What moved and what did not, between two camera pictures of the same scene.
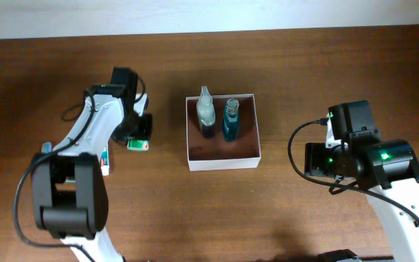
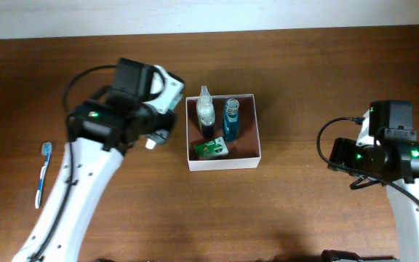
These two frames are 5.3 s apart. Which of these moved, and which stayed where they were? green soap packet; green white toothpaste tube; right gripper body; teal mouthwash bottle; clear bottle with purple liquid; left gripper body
Moved: right gripper body; green white toothpaste tube; green soap packet; left gripper body
Stayed: clear bottle with purple liquid; teal mouthwash bottle
